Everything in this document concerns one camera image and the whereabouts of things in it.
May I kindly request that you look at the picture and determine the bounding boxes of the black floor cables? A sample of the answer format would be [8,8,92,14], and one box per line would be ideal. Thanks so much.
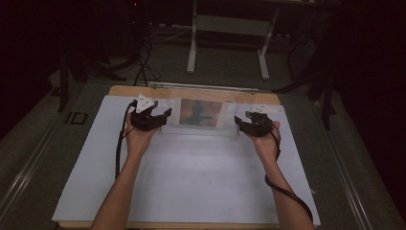
[133,37,162,88]

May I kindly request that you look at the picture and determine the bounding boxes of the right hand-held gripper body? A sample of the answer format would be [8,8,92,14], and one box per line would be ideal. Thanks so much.
[249,103,284,138]

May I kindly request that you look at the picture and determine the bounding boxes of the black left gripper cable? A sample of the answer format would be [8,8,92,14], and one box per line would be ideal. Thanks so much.
[114,100,138,180]

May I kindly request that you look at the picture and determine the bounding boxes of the white table board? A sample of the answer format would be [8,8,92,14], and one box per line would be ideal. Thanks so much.
[52,95,321,226]

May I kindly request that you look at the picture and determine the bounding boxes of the silver metal bar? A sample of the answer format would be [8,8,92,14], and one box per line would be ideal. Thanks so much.
[147,81,259,95]

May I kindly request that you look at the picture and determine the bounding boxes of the person's right hand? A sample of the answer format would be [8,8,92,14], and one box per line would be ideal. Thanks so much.
[247,121,282,163]

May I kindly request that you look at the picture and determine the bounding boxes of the white metal desk frame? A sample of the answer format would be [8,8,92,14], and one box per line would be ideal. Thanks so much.
[186,0,282,81]

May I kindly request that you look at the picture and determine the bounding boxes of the dark metal stand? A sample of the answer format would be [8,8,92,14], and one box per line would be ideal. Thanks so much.
[272,12,341,130]
[56,28,128,113]

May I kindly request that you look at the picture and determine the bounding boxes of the person's left hand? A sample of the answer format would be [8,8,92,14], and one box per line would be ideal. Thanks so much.
[124,115,160,158]

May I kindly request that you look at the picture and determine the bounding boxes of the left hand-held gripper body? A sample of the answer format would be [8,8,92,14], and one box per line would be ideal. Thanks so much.
[129,93,161,132]

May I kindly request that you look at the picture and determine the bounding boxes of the grey metal floor rail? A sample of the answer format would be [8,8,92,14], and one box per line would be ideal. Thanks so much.
[0,104,66,221]
[309,97,376,230]

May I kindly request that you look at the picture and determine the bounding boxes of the picture print paper sheet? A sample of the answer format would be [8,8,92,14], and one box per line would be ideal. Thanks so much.
[171,97,232,129]

